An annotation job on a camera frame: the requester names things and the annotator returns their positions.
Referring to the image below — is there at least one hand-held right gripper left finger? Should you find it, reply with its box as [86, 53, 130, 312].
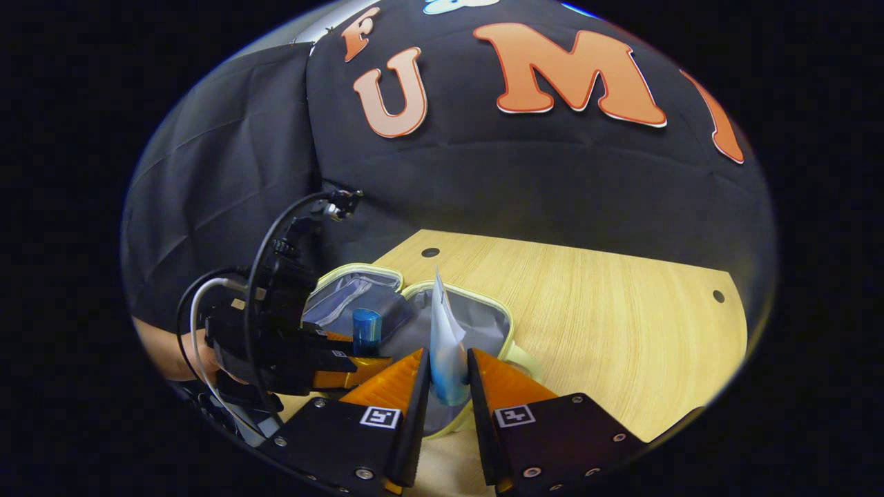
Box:
[257, 347, 432, 494]

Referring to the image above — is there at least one white and blue tube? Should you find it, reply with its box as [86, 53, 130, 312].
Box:
[430, 266, 470, 407]

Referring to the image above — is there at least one black cable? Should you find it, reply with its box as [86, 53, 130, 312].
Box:
[245, 192, 332, 418]

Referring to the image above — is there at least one pale yellow suitcase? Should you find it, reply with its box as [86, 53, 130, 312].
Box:
[302, 262, 543, 439]

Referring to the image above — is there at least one blue skin care bottle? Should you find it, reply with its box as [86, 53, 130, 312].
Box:
[352, 309, 383, 358]

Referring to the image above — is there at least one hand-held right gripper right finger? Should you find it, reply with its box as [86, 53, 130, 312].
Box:
[468, 347, 650, 496]

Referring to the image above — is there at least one white cable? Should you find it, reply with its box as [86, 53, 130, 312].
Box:
[189, 277, 267, 437]

